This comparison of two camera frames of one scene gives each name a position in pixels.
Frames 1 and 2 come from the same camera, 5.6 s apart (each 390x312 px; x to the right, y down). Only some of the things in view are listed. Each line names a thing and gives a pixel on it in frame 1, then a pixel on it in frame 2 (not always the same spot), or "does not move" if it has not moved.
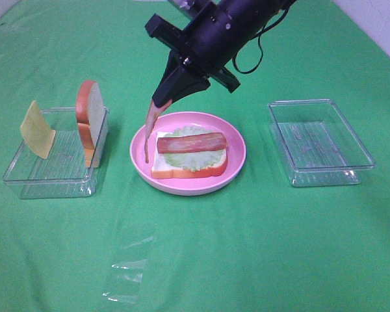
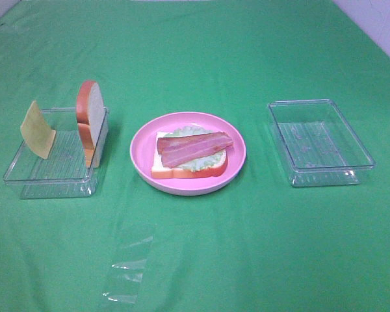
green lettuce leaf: [192, 160] does not move
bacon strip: [154, 112] → [177, 156]
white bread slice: [160, 169] does not move
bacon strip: [190, 143] does not move
